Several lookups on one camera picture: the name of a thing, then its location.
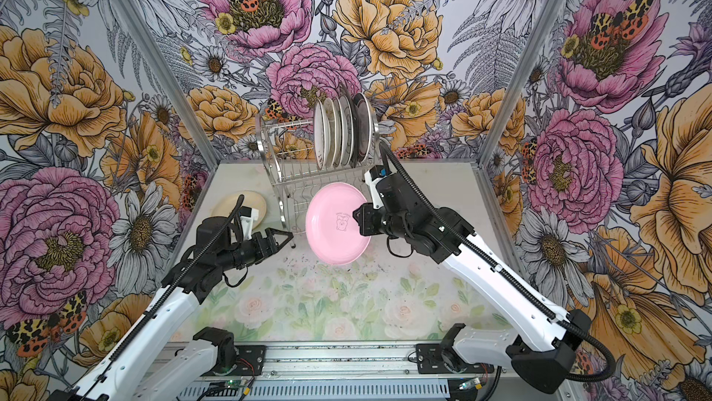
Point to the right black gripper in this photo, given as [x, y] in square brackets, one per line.
[366, 214]

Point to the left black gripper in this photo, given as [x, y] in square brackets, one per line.
[271, 241]

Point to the pink round plate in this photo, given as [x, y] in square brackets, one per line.
[331, 230]

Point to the white plate green red rim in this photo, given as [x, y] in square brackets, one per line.
[365, 124]

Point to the white plate black rim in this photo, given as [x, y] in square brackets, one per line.
[347, 134]

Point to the white plate with black drawing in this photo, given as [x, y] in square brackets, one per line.
[330, 116]

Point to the white plate orange sunburst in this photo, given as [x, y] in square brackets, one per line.
[320, 135]

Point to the chrome wire dish rack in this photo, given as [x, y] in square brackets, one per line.
[288, 157]

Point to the black square floral plate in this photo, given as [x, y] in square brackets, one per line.
[344, 92]

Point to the white plate red characters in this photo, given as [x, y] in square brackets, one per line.
[340, 128]

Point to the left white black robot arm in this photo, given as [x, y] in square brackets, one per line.
[116, 377]

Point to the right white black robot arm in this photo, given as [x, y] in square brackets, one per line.
[549, 344]

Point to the green circuit board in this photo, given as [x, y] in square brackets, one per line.
[232, 385]

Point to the white vented panel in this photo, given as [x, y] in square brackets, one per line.
[386, 389]

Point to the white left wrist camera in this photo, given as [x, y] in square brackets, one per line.
[249, 218]

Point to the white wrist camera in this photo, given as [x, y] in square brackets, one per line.
[249, 218]
[372, 178]

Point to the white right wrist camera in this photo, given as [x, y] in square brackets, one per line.
[372, 178]

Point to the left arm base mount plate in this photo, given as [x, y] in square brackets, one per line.
[245, 360]

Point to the aluminium front rail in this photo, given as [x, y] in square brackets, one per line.
[361, 360]

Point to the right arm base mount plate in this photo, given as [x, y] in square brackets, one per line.
[429, 361]

